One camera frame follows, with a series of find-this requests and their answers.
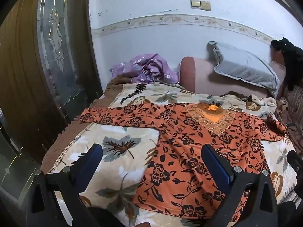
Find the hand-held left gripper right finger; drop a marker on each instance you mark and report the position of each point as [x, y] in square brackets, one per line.
[213, 162]

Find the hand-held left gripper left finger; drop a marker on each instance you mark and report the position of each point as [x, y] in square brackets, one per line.
[94, 157]

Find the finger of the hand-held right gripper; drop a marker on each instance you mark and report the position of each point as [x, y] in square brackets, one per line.
[296, 162]

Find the orange floral shirt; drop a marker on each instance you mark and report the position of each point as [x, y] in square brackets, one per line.
[189, 134]

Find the leaf print blanket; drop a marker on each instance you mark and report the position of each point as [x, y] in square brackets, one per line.
[118, 132]

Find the brown patterned cloth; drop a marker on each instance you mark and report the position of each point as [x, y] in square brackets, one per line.
[292, 108]

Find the black cloth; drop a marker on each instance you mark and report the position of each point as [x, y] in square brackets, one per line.
[292, 61]

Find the grey pillow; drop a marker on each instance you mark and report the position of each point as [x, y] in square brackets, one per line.
[243, 66]

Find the purple floral cloth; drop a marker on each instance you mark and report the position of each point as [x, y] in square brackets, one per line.
[151, 69]

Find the wooden door with etched glass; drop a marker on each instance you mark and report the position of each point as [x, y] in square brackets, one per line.
[28, 75]

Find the brass light switch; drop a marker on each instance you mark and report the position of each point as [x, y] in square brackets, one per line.
[195, 4]
[205, 5]

